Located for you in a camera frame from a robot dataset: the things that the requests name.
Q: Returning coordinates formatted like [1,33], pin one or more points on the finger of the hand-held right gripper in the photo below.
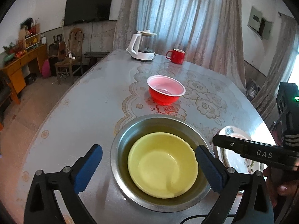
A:
[252,152]

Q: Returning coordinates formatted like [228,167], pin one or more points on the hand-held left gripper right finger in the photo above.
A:
[210,168]

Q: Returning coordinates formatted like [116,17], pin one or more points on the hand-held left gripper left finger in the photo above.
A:
[88,168]

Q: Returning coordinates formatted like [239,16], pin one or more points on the large white patterned plate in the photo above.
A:
[219,151]

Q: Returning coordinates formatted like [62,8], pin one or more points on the stainless steel bowl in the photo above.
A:
[121,149]

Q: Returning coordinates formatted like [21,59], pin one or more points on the yellow bowl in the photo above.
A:
[158,163]

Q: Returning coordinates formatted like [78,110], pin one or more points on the person's right hand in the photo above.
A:
[283,189]

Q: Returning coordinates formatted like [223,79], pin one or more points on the beige side curtain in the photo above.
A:
[275,74]

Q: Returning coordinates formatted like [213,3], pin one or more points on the red bowl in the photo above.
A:
[163,99]

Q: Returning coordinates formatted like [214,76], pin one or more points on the wooden chair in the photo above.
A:
[66,64]

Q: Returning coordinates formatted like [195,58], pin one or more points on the pink bag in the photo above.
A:
[46,68]

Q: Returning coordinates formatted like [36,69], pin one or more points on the white power strip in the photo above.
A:
[72,56]

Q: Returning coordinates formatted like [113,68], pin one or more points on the dark wooden bench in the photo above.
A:
[95,54]

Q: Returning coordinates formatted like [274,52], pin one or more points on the red mug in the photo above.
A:
[177,57]

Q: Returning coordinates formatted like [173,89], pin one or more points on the yellow wooden desk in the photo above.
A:
[14,74]

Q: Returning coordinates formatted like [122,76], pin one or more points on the white electric kettle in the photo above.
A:
[140,53]

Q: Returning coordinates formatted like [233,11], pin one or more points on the cluttered shelf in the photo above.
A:
[32,42]

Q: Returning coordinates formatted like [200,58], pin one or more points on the beige window curtain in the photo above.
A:
[182,16]

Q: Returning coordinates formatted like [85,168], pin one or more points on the wall electrical panel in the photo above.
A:
[255,21]

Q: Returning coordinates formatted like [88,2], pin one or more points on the black wall television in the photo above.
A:
[88,7]

